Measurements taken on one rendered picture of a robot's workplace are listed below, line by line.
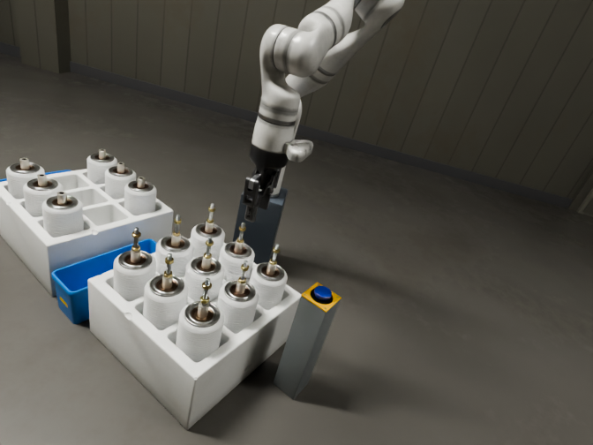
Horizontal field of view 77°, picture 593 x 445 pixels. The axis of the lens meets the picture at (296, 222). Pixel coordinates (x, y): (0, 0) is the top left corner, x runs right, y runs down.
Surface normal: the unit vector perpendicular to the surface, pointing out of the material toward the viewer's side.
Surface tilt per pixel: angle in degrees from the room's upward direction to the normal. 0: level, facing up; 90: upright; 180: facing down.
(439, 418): 0
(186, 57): 90
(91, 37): 90
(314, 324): 90
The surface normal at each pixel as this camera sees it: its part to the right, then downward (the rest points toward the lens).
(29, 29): -0.12, 0.47
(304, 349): -0.57, 0.29
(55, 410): 0.23, -0.84
